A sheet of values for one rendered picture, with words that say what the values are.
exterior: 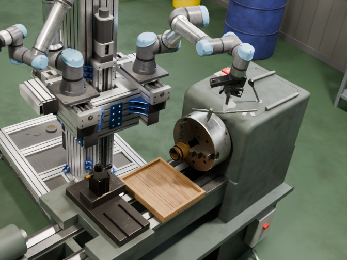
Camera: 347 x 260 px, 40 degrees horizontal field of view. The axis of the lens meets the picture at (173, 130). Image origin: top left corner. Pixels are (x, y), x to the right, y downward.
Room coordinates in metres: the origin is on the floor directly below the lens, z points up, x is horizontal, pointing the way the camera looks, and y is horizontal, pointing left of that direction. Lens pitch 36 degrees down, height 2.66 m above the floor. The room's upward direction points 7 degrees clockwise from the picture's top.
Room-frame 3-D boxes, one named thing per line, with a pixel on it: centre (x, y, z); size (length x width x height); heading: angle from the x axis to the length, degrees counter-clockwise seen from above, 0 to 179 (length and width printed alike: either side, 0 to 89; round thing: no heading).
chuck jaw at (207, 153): (1.95, -0.17, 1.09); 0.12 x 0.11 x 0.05; 48
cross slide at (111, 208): (1.62, 0.27, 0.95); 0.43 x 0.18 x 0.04; 48
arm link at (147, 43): (2.63, 0.22, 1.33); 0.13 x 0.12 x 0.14; 120
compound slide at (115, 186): (1.68, 0.30, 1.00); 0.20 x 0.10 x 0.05; 138
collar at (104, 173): (1.66, 0.32, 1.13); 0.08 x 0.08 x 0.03
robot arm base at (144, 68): (2.63, 0.23, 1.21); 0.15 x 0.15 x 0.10
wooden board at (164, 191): (1.88, 0.02, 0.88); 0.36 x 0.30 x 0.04; 48
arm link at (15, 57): (2.11, 0.82, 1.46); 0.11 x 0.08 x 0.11; 64
